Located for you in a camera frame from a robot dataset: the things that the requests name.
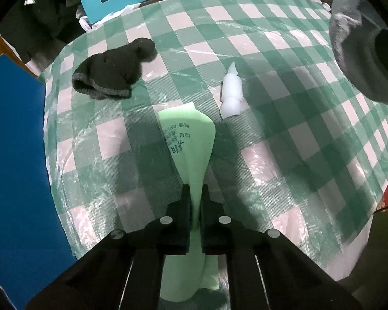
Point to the black sock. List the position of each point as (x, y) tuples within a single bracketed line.
[(113, 67)]

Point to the black jacket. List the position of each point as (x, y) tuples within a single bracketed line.
[(42, 19)]

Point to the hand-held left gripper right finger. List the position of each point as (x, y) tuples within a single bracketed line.
[(210, 221)]

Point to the green foam sheet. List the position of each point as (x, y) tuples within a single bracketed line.
[(189, 142)]

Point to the green checked tablecloth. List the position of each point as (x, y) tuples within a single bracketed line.
[(278, 103)]

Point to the white plastic bag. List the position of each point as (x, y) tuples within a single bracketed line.
[(87, 24)]

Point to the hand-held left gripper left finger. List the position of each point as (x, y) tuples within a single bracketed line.
[(183, 221)]

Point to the grey cloth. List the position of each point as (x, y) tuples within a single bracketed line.
[(350, 55)]

